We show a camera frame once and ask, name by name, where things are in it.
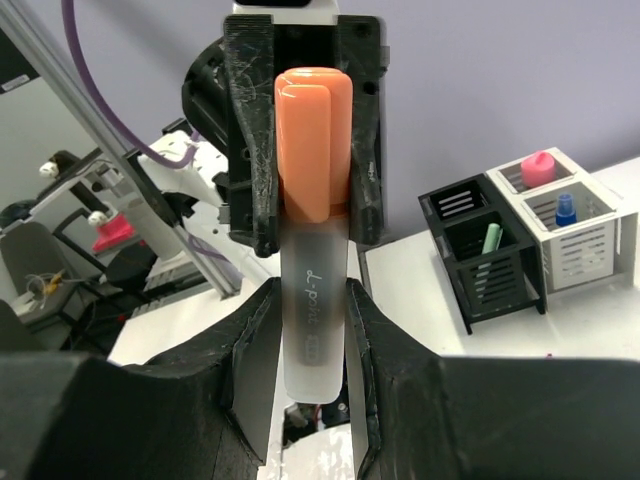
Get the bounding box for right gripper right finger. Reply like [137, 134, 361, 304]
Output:
[345, 279, 639, 479]

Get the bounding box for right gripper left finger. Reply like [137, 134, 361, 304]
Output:
[1, 278, 280, 479]

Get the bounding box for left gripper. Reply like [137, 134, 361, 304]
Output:
[223, 1, 389, 258]

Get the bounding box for orange highlighter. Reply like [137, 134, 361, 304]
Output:
[275, 67, 353, 404]

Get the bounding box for green highlighter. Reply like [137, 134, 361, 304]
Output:
[482, 223, 503, 255]

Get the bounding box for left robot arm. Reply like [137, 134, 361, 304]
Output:
[141, 1, 388, 258]

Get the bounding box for black slotted container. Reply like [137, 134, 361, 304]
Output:
[418, 174, 546, 334]

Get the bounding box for pink glue stick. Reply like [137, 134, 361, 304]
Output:
[520, 151, 556, 188]

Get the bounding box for white slotted container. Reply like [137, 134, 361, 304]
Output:
[486, 147, 639, 297]

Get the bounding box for blue capped marker in container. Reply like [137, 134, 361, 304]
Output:
[555, 193, 577, 228]

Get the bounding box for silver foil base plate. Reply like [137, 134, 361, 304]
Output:
[257, 424, 356, 480]

